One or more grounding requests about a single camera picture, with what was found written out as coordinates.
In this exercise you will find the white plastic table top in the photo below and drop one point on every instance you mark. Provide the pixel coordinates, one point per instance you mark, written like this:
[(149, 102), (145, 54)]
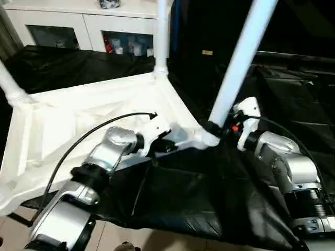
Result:
[(78, 115)]

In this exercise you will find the white plastic table leg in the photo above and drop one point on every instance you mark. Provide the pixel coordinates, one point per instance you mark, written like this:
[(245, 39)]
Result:
[(241, 57), (161, 36), (10, 86)]

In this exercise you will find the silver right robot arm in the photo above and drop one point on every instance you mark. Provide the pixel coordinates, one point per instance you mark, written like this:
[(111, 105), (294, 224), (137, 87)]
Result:
[(288, 162)]

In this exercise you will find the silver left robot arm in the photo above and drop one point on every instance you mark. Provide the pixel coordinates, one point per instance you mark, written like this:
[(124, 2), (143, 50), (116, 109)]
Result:
[(99, 162)]

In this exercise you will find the black plastic mat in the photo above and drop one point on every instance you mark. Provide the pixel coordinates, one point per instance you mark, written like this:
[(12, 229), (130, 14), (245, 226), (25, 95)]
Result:
[(220, 198)]

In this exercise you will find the small tan label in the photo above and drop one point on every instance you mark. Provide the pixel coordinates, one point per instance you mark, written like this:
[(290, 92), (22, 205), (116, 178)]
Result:
[(207, 52)]

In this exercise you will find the grey left robot foot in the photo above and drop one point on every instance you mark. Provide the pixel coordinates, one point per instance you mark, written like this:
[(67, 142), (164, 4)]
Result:
[(125, 247)]

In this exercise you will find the large black screen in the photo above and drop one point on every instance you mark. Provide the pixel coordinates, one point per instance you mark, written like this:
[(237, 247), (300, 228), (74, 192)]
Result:
[(298, 26)]

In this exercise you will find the dark object on cabinet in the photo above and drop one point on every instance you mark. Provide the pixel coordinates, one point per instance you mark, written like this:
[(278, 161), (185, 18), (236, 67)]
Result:
[(109, 3)]

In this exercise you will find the white cabinet with glass doors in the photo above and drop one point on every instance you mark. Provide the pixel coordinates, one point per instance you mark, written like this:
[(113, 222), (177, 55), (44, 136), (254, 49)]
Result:
[(68, 18)]

